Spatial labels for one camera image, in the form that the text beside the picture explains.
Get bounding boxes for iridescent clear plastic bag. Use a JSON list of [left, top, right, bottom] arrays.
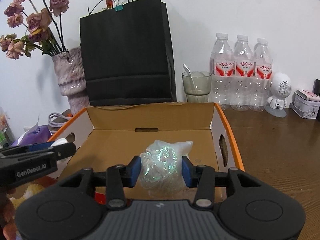
[[139, 140, 193, 198]]

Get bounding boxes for person left hand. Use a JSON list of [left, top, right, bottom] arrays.
[[1, 197, 17, 240]]

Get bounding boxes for yellow white plush toy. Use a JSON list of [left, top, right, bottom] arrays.
[[9, 176, 57, 209]]

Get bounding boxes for purple tissue pack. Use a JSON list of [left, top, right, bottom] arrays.
[[11, 121, 52, 146]]

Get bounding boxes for orange cardboard box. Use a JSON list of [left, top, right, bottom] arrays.
[[47, 101, 245, 204]]

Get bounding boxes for grey glass cup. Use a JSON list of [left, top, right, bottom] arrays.
[[182, 71, 212, 103]]

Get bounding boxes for white plastic spoon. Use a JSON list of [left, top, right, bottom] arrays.
[[183, 64, 197, 94]]

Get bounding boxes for middle clear water bottle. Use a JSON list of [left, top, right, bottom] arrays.
[[231, 35, 254, 112]]

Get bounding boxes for clear water bottle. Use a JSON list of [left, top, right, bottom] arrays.
[[250, 38, 273, 112], [231, 35, 254, 112], [210, 33, 234, 109]]

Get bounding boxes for purple textured ceramic vase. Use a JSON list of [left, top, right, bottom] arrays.
[[52, 47, 90, 115]]

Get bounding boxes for left clear water bottle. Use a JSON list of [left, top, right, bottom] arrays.
[[210, 33, 234, 109]]

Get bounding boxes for white robot figurine speaker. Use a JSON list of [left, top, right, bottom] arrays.
[[265, 72, 292, 118]]

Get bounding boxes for black paper shopping bag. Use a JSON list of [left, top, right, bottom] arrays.
[[80, 0, 177, 106]]

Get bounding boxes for white patterned tin box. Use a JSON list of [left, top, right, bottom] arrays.
[[291, 89, 319, 119]]

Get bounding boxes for right clear water bottle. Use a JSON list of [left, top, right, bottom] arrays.
[[250, 38, 273, 112]]

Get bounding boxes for dried pink rose bouquet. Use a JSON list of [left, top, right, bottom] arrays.
[[1, 0, 69, 60]]

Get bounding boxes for teal binder clip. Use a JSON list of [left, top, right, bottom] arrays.
[[114, 0, 125, 12]]

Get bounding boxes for lilac coiled cable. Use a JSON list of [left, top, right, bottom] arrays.
[[48, 112, 74, 130]]

